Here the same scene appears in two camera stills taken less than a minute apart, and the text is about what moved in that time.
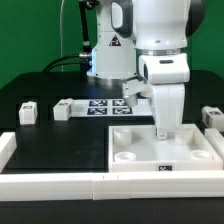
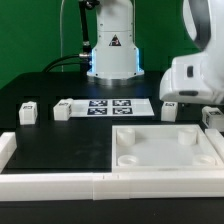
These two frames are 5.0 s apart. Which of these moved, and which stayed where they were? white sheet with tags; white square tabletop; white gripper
Moved: white gripper
Stayed: white square tabletop; white sheet with tags
